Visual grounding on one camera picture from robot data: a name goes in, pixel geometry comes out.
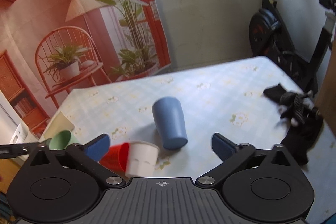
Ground green speckled cup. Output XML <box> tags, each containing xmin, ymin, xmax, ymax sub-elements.
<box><xmin>49</xmin><ymin>130</ymin><xmax>79</xmax><ymax>150</ymax></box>

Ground red plastic cup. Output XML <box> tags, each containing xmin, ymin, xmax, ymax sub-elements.
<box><xmin>99</xmin><ymin>142</ymin><xmax>129</xmax><ymax>172</ymax></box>

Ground white paper cup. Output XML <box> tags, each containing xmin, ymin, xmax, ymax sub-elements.
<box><xmin>125</xmin><ymin>141</ymin><xmax>159</xmax><ymax>178</ymax></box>

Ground blue cup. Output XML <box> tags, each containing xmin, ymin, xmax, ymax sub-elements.
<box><xmin>152</xmin><ymin>97</ymin><xmax>188</xmax><ymax>150</ymax></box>

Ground floral checked bed sheet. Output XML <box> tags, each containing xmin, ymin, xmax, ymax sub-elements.
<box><xmin>39</xmin><ymin>56</ymin><xmax>336</xmax><ymax>224</ymax></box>

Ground white laundry basket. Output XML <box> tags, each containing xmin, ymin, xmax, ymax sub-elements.
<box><xmin>10</xmin><ymin>122</ymin><xmax>39</xmax><ymax>144</ymax></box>

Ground black grey sock pile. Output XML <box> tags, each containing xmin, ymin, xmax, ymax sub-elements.
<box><xmin>263</xmin><ymin>84</ymin><xmax>323</xmax><ymax>166</ymax></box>

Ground wooden board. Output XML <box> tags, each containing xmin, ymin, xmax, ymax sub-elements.
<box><xmin>316</xmin><ymin>41</ymin><xmax>335</xmax><ymax>121</ymax></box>

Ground black exercise bike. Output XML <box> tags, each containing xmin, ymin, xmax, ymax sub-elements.
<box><xmin>249</xmin><ymin>0</ymin><xmax>335</xmax><ymax>96</ymax></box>

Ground printed room backdrop curtain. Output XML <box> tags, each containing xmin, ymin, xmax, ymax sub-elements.
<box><xmin>1</xmin><ymin>0</ymin><xmax>171</xmax><ymax>136</ymax></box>

